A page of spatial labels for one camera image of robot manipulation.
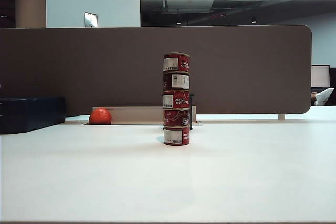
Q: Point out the brown desk divider panel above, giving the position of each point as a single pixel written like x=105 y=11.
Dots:
x=105 y=69

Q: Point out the white divider support foot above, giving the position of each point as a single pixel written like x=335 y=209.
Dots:
x=281 y=116

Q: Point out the red tomato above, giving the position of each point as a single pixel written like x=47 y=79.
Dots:
x=99 y=116

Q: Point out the dark blue box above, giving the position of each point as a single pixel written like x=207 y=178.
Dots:
x=29 y=112

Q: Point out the silver wall plate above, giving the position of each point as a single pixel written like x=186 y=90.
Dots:
x=91 y=20

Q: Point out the red tomato paste can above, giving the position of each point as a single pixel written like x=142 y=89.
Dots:
x=185 y=136
x=174 y=117
x=168 y=81
x=181 y=99
x=183 y=62

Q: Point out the white computer monitor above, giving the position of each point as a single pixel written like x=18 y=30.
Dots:
x=320 y=75

